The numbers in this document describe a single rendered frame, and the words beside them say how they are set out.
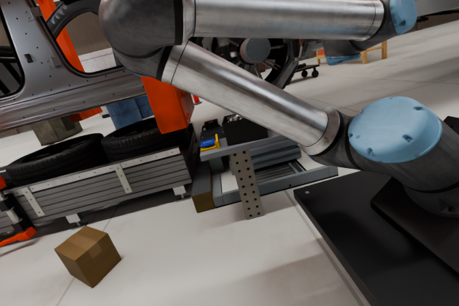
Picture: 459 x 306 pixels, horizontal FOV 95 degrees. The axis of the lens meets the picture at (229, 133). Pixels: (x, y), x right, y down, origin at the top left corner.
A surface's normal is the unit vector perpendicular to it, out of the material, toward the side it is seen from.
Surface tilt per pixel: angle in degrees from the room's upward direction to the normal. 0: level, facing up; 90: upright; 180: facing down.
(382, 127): 41
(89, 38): 90
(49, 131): 90
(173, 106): 90
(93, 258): 90
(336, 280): 0
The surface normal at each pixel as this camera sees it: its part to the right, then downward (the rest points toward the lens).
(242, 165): 0.09, 0.30
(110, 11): -0.47, 0.34
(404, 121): -0.80, -0.51
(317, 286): -0.23, -0.92
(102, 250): 0.86, -0.04
